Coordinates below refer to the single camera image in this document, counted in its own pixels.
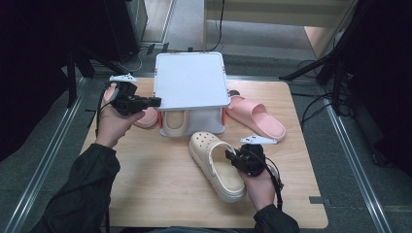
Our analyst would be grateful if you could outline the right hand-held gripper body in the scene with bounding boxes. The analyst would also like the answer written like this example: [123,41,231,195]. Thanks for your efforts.
[230,134,279,178]

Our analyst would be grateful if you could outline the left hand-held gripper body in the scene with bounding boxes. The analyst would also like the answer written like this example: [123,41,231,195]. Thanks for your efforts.
[106,73,153,117]

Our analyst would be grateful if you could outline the pink slipper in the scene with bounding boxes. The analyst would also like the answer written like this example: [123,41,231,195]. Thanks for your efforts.
[133,106,159,129]
[225,95,288,143]

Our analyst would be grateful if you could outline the cream clog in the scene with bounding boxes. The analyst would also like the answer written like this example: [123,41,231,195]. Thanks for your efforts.
[189,130,247,204]
[161,110,189,138]

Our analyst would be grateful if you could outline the person's right hand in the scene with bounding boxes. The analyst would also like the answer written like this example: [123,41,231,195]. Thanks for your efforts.
[238,167,277,214]

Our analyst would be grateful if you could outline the person's left hand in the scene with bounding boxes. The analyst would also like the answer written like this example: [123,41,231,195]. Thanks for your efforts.
[94,83,147,150]

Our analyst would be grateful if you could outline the black power plugs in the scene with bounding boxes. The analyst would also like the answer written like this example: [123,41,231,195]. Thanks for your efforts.
[145,42,195,55]

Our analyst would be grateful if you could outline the black tripod stand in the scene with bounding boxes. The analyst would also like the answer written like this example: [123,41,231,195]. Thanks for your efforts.
[64,47,127,110]
[279,0,361,116]

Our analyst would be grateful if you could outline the dark cabinet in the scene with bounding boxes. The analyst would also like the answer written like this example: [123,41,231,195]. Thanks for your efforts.
[103,0,150,63]

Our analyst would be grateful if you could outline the black curtain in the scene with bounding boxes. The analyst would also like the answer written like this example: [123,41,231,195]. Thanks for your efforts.
[0,0,140,163]
[334,0,412,178]

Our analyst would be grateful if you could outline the light wooden furniture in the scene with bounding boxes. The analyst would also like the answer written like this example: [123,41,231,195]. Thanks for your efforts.
[203,0,359,60]

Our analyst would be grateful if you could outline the right hand-held gripper cable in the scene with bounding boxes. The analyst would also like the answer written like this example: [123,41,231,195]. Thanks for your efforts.
[256,150,286,212]

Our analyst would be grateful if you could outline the hand-held gripper cable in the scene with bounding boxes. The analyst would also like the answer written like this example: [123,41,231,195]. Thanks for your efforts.
[94,82,113,138]
[256,150,286,212]

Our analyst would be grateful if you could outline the left hand-held gripper cable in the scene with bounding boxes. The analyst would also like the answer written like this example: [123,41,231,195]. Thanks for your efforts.
[94,82,113,138]

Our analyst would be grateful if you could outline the white floor cable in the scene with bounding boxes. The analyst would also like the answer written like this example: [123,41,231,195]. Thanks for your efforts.
[127,48,145,74]

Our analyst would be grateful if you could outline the black floor cable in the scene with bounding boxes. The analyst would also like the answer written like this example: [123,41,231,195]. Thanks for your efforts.
[295,58,336,129]

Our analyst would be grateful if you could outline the aluminium floor rail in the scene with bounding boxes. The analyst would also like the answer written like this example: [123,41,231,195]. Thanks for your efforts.
[225,74,325,87]
[323,102,395,233]
[2,77,89,233]

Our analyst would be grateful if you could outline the thin black cable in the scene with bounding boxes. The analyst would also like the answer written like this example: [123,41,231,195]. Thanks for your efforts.
[207,0,226,53]

